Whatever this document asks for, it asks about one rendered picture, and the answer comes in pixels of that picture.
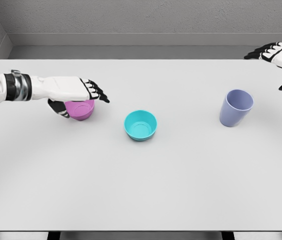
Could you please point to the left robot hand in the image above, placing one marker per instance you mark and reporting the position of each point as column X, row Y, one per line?
column 68, row 88

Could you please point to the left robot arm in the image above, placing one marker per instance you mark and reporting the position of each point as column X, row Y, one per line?
column 11, row 86

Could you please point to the pink bowl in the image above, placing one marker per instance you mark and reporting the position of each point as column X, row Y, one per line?
column 81, row 110

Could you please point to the lavender cup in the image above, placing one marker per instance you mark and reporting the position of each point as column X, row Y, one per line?
column 234, row 108

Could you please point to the turquoise bowl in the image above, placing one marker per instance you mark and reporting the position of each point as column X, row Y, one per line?
column 141, row 126

